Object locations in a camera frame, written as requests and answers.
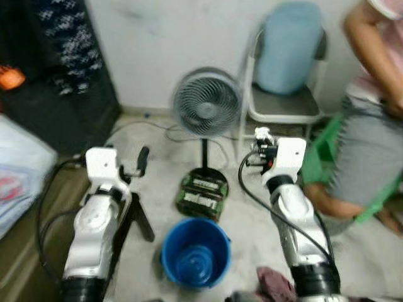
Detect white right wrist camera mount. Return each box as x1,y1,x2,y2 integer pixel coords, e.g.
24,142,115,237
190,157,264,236
268,137,307,183

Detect grey standing fan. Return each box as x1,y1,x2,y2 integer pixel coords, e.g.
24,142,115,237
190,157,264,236
172,67,243,183

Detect black cabinet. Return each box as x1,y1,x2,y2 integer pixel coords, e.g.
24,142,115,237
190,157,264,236
0,0,122,158

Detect blue plastic bucket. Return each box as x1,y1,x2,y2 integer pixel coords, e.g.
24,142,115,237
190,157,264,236
161,218,231,290

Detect maroon cloth rag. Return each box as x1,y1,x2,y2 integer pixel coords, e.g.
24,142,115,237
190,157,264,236
255,266,297,302

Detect light blue water jug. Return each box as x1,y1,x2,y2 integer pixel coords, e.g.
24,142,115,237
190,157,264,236
255,2,325,95

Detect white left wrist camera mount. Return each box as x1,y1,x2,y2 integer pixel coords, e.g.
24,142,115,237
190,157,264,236
85,147,130,196

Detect white metal chair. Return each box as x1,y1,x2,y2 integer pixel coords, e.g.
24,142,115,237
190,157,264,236
242,25,328,142

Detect dark green patterned box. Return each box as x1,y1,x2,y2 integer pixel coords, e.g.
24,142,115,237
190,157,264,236
176,169,230,222

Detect black metal stand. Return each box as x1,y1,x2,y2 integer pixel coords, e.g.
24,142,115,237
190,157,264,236
110,192,155,277

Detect grey robot right foot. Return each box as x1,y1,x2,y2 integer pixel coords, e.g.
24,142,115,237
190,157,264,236
225,291,259,302

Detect small orange object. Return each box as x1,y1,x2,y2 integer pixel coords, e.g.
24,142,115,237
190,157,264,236
0,65,26,90

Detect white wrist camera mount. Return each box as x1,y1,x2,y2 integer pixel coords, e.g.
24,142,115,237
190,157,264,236
268,137,307,183
85,147,130,196

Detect green plastic stool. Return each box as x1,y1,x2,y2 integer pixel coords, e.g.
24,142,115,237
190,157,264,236
301,113,403,224

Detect black white patterned cloth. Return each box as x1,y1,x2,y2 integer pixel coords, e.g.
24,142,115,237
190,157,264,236
35,0,105,95

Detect grey fan cable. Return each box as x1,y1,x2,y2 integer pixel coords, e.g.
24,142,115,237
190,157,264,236
107,120,240,145

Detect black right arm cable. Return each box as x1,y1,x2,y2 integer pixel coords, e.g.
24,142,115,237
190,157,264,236
238,151,334,265

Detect person in grey shorts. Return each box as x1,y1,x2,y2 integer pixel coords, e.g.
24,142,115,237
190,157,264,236
302,0,403,237

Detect white pink plastic bag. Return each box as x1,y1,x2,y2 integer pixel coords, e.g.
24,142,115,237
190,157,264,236
0,113,57,240

